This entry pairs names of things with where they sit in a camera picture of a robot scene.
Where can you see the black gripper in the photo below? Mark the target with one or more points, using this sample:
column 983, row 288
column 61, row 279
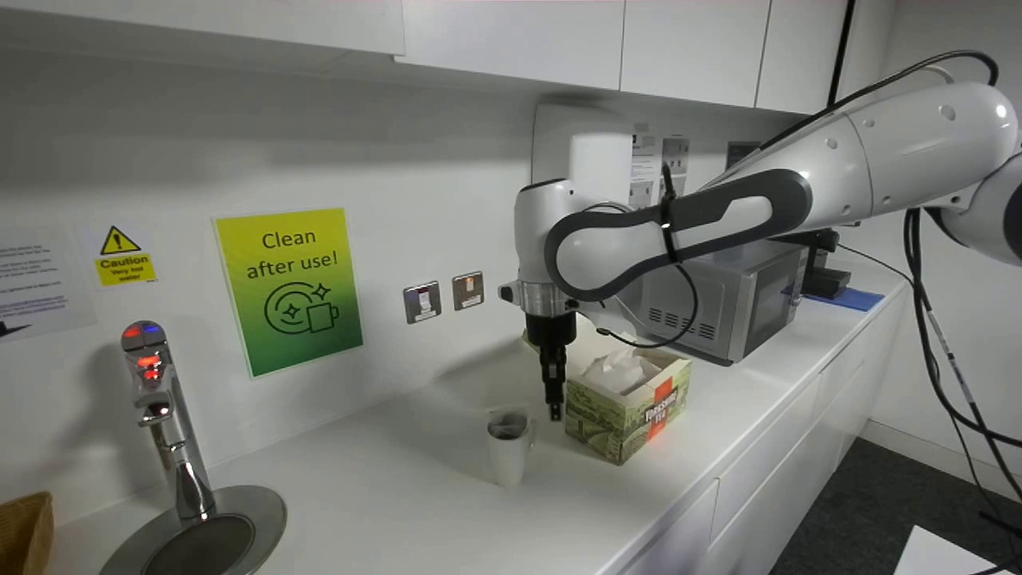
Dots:
column 550, row 338

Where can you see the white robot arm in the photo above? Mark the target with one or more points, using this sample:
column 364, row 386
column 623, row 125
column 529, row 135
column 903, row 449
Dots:
column 950, row 152

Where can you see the white paper mug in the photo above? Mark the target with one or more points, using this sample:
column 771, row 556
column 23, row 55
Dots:
column 510, row 443

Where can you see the green tea box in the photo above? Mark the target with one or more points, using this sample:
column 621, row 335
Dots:
column 621, row 400

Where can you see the grey microwave oven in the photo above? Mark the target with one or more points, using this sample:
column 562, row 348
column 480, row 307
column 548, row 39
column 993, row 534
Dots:
column 719, row 306

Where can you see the green clean after use poster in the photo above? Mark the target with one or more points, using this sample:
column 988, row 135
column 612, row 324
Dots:
column 292, row 282

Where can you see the blue cloth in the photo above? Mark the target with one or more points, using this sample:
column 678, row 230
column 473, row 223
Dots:
column 854, row 299

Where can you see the round steel drip tray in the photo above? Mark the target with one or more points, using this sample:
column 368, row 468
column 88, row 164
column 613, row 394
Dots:
column 235, row 537

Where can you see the chrome hot water tap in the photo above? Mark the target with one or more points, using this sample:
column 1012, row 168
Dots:
column 162, row 415

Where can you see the yellow caution sign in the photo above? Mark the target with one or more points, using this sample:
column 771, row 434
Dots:
column 123, row 261

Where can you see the white paper notice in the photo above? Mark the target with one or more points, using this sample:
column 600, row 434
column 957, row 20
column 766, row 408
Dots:
column 43, row 287

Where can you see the brown wooden object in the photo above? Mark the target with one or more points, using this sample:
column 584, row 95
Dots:
column 27, row 534

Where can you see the right wall socket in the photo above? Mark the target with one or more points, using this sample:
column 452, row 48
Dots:
column 468, row 288

